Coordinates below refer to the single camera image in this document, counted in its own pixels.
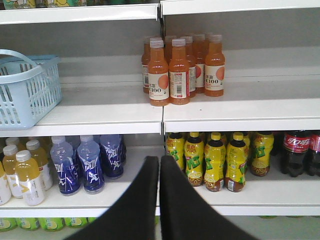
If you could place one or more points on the orange vitamin drink bottle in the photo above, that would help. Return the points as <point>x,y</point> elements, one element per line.
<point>40,155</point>
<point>30,182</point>
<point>9,163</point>

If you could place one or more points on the light blue plastic basket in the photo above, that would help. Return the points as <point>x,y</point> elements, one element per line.
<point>29,88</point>

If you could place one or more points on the dark cola bottle red label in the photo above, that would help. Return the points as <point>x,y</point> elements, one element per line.
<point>295,146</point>

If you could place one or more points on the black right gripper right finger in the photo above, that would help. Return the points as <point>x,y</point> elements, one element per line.
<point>185,215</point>

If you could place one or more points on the orange C100 bottle right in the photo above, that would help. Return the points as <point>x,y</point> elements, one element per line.
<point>214,67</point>

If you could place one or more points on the green soda bottle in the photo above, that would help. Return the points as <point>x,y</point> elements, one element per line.
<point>51,224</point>
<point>75,222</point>
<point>28,223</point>
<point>7,224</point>

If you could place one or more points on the orange C100 juice bottle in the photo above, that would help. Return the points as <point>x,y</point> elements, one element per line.
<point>158,74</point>

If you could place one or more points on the blue sports drink bottle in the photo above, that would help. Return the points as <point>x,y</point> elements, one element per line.
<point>89,156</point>
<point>110,149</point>
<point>62,155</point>

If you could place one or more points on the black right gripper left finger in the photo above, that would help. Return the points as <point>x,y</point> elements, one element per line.
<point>132,216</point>

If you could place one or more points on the white metal shelf unit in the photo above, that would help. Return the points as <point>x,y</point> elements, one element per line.
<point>271,81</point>

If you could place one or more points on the yellow lemon tea bottle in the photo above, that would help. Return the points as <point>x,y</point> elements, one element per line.
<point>215,156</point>
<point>236,163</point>
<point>175,143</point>
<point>194,156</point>

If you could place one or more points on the orange juice bottle barcode label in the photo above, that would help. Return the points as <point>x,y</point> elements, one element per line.
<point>179,73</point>

